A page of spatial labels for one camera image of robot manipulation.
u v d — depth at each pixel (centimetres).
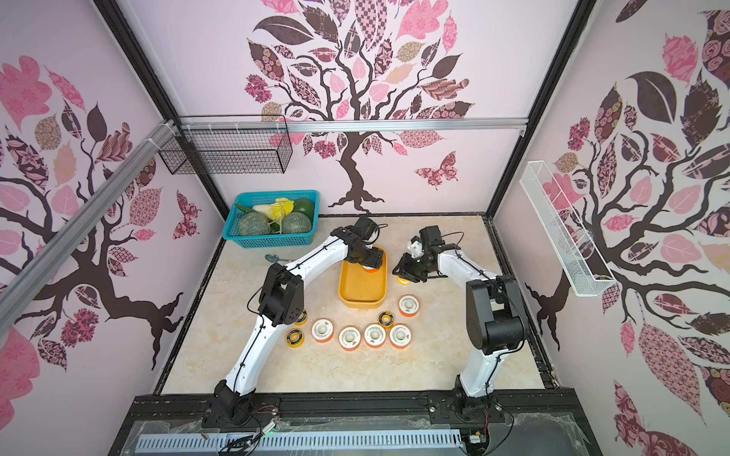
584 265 65
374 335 86
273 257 104
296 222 103
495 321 49
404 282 98
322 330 88
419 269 80
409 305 92
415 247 90
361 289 96
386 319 90
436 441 70
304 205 113
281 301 62
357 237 79
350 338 86
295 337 86
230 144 95
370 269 97
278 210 113
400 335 86
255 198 117
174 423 72
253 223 102
